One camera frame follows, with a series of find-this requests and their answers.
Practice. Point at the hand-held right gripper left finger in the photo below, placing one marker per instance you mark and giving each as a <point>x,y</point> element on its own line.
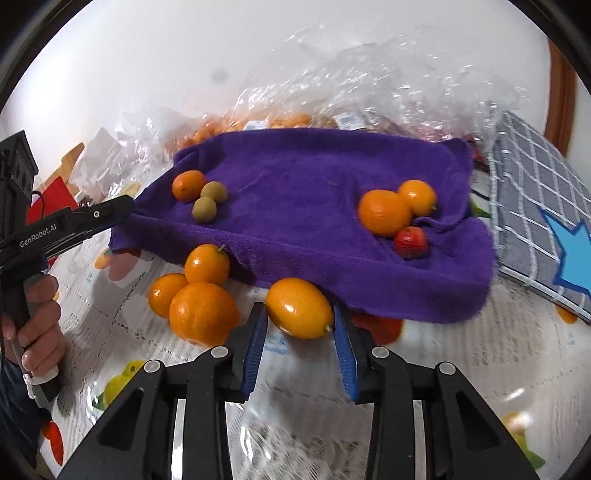
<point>255,355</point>

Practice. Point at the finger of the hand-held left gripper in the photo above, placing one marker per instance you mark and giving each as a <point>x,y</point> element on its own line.
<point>104,213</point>

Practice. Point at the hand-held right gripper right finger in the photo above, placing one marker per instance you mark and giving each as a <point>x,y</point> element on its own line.
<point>345,360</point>

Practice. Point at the oval orange kumquat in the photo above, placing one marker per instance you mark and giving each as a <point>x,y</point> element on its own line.
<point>418,197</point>
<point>300,308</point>

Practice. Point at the large orange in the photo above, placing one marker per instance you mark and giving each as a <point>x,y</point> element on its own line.
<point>203,313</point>
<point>384,213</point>

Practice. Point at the small round orange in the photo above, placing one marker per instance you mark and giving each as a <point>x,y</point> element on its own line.
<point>207,263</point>
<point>164,294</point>
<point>188,185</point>

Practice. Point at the tan longan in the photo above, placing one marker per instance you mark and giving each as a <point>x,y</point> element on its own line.
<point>204,209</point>
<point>214,191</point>

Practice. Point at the red cherry tomato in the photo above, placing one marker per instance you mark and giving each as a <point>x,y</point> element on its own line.
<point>410,242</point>

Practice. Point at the purple towel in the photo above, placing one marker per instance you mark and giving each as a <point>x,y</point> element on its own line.
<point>304,217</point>

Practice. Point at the person's left hand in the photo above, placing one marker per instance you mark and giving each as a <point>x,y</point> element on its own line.
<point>41,323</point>

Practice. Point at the red paper bag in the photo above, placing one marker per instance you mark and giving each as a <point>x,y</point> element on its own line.
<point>53,201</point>

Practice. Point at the white plastic bag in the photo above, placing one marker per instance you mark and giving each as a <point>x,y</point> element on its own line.
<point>101,152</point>

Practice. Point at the wooden headboard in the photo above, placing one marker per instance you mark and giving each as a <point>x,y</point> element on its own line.
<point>69,161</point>

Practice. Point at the printed plastic tablecloth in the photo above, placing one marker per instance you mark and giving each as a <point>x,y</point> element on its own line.
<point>295,415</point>

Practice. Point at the small clear plastic bag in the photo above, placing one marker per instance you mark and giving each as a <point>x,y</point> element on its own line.
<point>147,131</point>

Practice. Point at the pile of bagged oranges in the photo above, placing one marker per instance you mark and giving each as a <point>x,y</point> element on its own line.
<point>286,121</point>

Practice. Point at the grey checked cloth blue star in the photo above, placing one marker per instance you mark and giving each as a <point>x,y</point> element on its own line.
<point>531,194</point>

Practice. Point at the large clear plastic bag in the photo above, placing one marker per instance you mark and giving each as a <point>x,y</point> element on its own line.
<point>378,78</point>

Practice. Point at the brown wooden door frame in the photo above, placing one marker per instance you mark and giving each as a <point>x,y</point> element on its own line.
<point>561,92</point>

